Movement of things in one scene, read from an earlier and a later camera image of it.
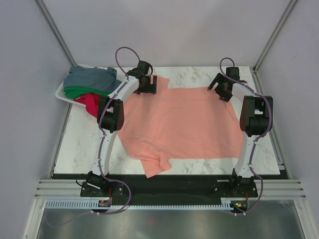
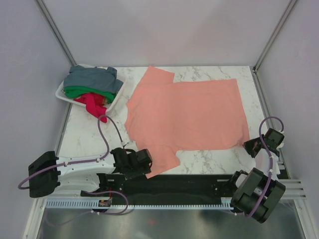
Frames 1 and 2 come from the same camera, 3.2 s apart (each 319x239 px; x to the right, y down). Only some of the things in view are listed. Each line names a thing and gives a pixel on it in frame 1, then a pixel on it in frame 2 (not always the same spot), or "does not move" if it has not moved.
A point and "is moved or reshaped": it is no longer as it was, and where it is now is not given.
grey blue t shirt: (103, 78) does not move
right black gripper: (220, 79) → (247, 144)
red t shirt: (91, 101) does not move
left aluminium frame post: (55, 32) does not move
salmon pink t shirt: (179, 123) is moved or reshaped
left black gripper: (151, 88) → (141, 171)
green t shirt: (73, 92) does not move
